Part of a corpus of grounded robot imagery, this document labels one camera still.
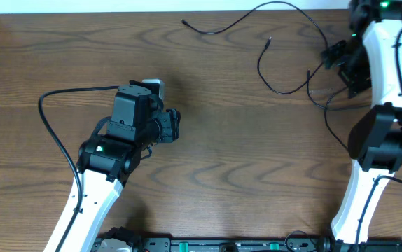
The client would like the black USB-C cable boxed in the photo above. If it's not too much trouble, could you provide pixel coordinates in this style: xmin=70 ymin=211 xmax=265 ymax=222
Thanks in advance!
xmin=305 ymin=69 xmax=372 ymax=151

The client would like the black USB-A cable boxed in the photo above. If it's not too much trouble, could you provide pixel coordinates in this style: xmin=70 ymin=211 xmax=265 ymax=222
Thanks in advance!
xmin=181 ymin=1 xmax=330 ymax=96

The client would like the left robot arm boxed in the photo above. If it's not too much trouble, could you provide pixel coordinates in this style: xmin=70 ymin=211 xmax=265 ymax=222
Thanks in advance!
xmin=45 ymin=79 xmax=181 ymax=251

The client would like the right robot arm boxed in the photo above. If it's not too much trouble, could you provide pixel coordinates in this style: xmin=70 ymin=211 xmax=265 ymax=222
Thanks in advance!
xmin=317 ymin=1 xmax=402 ymax=251

